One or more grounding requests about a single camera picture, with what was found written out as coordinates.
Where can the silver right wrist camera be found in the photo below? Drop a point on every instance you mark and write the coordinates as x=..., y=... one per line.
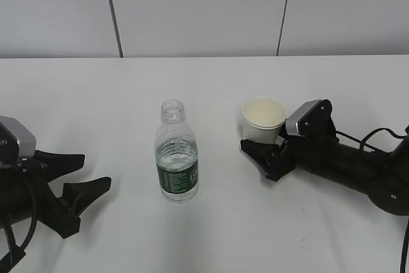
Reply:
x=310, y=119

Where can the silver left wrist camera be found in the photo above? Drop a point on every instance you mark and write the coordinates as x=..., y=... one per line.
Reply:
x=17, y=142

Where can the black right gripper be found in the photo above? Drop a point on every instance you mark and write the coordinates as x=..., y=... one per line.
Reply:
x=275, y=160

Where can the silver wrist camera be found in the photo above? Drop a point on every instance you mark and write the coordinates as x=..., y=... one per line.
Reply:
x=17, y=142
x=310, y=119

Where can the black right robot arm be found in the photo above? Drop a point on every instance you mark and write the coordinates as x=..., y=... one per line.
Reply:
x=382, y=176

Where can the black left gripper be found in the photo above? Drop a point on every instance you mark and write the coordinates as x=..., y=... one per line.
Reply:
x=35, y=198

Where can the white paper cup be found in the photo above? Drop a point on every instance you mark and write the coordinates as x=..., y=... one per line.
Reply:
x=262, y=119

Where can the clear water bottle green label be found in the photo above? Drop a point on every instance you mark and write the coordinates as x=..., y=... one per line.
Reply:
x=176, y=154

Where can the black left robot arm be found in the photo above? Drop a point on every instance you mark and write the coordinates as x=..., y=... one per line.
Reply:
x=9, y=191

